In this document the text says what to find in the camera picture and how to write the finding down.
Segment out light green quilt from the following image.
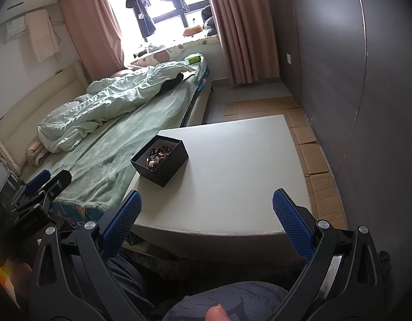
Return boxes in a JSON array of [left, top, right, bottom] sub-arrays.
[[37, 61, 200, 154]]

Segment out person's blue patterned trousers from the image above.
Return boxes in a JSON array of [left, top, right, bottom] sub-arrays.
[[102, 254, 291, 321]]

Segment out pink curtain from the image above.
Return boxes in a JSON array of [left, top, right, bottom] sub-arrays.
[[61, 0, 125, 85], [204, 0, 281, 85]]

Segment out flattened cardboard sheets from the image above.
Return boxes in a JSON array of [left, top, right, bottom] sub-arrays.
[[224, 96, 347, 235]]

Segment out black jewelry box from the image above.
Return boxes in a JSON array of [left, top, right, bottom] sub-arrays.
[[130, 135, 189, 188]]

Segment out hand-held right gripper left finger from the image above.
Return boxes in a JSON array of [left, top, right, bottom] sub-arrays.
[[29, 190, 142, 321]]

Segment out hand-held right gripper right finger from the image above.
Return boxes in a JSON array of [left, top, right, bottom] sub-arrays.
[[272, 188, 394, 321]]

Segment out white air conditioner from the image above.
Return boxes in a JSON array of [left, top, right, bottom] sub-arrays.
[[2, 13, 30, 45]]

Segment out person's right hand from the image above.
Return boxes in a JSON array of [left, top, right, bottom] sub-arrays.
[[205, 304, 232, 321]]

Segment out dark pillow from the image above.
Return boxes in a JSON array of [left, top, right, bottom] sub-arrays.
[[201, 6, 217, 37]]

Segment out person's left hand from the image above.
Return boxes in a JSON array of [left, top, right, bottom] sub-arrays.
[[10, 261, 35, 287]]

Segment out black cloth item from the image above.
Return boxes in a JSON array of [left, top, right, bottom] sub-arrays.
[[161, 73, 185, 93]]

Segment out heap of mixed jewelry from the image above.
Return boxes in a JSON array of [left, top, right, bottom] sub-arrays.
[[145, 145, 175, 172]]

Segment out grey screen device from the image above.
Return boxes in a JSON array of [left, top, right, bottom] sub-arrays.
[[0, 163, 12, 195]]

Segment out beige hanging towel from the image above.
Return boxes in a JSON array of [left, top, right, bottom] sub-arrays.
[[25, 8, 61, 63]]

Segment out printed windowsill cushion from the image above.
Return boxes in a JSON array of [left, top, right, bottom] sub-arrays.
[[127, 36, 220, 71]]

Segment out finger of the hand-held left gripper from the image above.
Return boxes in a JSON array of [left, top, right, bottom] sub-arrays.
[[24, 170, 52, 197], [42, 170, 72, 202]]

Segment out floral pillow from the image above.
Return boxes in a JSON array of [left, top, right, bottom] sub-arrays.
[[24, 136, 48, 168]]

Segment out white low table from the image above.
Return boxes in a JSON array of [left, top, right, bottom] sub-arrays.
[[130, 114, 314, 263]]

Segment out bed with green blanket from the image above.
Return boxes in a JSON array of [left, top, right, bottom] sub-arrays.
[[21, 63, 211, 209]]

